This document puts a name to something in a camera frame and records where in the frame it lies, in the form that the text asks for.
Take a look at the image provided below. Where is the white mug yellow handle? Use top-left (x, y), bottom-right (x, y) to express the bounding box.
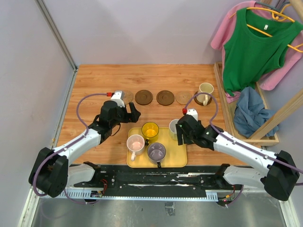
top-left (169, 119), bottom-right (178, 140)

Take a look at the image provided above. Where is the dark brown coaster back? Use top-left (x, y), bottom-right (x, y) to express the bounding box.
top-left (135, 90), bottom-right (153, 105)

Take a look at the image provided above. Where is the dark brown coaster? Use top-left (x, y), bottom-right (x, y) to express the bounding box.
top-left (194, 91), bottom-right (212, 106)
top-left (135, 90), bottom-right (153, 105)
top-left (156, 90), bottom-right (175, 106)

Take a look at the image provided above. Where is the woven coaster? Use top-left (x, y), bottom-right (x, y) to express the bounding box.
top-left (175, 91), bottom-right (192, 105)
top-left (123, 90), bottom-right (134, 105)

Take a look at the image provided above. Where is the purple ceramic mug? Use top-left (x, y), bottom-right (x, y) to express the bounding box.
top-left (147, 142), bottom-right (166, 169)

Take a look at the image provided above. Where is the cream ceramic mug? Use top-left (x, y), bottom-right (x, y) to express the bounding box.
top-left (197, 82), bottom-right (214, 105)

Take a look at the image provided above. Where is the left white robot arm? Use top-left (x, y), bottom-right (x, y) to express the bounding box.
top-left (28, 101), bottom-right (141, 198)

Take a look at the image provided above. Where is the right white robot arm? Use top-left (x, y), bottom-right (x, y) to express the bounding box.
top-left (176, 114), bottom-right (302, 201)

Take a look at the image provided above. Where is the yellow glass mug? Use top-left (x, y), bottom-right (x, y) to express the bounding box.
top-left (141, 122), bottom-right (160, 146)

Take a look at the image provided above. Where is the yellow plastic tray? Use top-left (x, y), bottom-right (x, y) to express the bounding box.
top-left (126, 127), bottom-right (187, 168)

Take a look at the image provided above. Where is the pink ceramic mug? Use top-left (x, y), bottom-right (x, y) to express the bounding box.
top-left (126, 134), bottom-right (145, 161)

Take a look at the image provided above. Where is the blue crumpled cloth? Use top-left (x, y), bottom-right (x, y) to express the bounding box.
top-left (233, 87), bottom-right (276, 138)

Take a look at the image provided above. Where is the aluminium corner profile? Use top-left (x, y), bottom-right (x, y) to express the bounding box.
top-left (35, 0), bottom-right (78, 71)

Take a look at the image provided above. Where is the green tank top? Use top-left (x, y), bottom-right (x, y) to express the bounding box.
top-left (222, 7), bottom-right (303, 96)

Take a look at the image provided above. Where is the yellow clothes hanger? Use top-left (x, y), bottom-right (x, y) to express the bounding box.
top-left (230, 7), bottom-right (303, 53)

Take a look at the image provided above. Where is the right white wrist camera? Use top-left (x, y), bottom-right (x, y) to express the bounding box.
top-left (187, 108), bottom-right (198, 121)

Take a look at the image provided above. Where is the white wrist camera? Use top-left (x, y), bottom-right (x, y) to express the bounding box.
top-left (110, 90), bottom-right (125, 107)
top-left (187, 108), bottom-right (198, 121)

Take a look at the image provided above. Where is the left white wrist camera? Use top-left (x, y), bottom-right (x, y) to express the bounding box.
top-left (110, 90), bottom-right (125, 107)

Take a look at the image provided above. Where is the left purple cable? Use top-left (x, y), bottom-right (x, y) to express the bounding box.
top-left (32, 92), bottom-right (112, 204)

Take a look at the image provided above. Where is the purple cable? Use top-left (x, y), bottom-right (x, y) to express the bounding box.
top-left (32, 92), bottom-right (112, 204)
top-left (182, 92), bottom-right (303, 187)

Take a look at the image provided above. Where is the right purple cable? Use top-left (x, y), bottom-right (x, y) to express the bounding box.
top-left (182, 92), bottom-right (303, 187)

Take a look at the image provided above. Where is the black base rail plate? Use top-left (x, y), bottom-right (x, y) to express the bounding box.
top-left (46, 163), bottom-right (261, 199)

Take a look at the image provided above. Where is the wooden rack frame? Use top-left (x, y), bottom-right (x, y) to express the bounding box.
top-left (211, 0), bottom-right (303, 146)

